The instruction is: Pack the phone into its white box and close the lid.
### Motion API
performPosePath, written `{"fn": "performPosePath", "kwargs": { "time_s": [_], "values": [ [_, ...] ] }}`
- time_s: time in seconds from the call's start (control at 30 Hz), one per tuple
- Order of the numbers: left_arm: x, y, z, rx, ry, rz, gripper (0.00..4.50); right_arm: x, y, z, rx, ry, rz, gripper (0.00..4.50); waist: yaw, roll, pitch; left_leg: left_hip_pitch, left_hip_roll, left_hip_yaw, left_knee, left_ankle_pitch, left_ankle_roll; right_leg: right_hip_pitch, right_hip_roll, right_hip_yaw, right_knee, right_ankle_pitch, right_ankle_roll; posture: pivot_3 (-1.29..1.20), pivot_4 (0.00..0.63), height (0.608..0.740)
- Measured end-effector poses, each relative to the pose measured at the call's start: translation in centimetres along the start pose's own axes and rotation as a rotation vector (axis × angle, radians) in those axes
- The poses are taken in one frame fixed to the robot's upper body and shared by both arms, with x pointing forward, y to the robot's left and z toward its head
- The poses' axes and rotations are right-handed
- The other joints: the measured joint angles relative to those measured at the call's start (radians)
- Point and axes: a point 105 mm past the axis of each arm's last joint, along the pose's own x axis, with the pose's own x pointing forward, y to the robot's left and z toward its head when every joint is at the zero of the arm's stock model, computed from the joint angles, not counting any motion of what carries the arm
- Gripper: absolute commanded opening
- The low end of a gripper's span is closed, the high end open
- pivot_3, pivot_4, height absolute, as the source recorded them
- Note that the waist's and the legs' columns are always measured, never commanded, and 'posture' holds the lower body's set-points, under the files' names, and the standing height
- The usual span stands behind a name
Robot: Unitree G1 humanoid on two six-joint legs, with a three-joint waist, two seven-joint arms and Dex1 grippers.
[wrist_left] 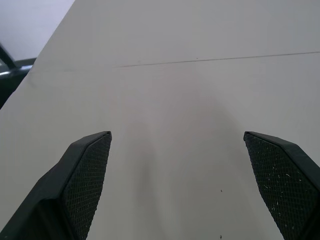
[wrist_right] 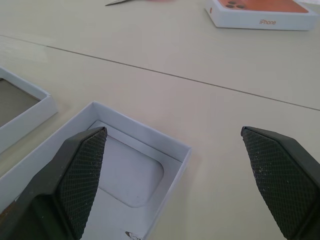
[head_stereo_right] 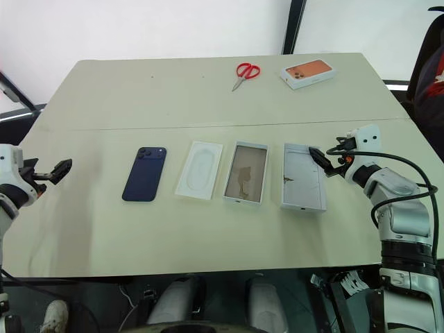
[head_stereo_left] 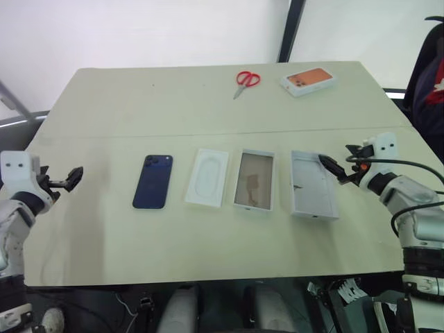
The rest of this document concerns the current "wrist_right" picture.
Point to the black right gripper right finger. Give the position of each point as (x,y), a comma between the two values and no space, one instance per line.
(280,180)

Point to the white box with orange phone print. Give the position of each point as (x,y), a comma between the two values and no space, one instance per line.
(262,15)

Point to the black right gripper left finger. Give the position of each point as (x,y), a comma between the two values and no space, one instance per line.
(75,175)

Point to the white phone box tray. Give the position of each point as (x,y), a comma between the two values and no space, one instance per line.
(140,180)

